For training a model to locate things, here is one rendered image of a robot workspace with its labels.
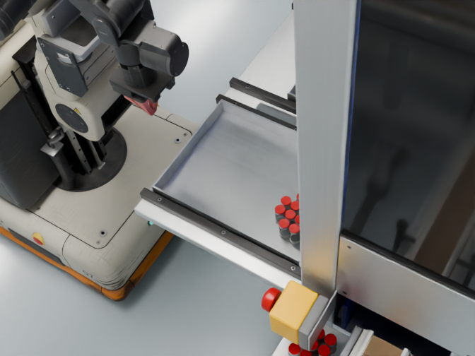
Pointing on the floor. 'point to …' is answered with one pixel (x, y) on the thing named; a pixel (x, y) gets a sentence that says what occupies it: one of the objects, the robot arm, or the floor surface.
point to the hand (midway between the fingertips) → (152, 109)
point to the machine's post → (324, 133)
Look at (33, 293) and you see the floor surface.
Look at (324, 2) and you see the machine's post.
